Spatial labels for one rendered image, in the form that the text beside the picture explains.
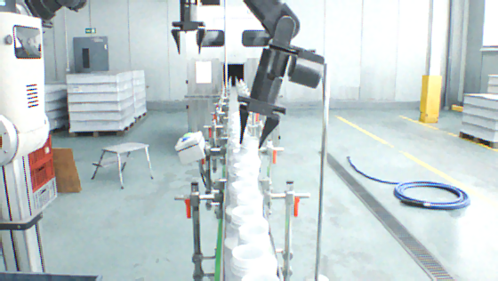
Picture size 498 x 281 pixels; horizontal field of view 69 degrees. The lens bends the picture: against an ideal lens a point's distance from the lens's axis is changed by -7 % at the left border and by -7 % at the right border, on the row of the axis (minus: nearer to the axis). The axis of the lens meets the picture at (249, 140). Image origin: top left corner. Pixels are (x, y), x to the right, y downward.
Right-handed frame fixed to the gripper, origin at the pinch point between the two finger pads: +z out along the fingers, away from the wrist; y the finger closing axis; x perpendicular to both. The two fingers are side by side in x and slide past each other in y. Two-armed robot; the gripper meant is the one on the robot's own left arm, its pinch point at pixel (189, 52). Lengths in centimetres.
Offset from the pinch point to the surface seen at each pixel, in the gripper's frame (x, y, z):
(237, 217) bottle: 76, -15, 24
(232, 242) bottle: 76, -14, 27
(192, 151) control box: 3.4, -0.7, 31.6
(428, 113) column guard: -712, -460, 114
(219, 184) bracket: 46, -11, 29
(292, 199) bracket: 46, -27, 32
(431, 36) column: -738, -469, -64
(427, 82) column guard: -716, -454, 42
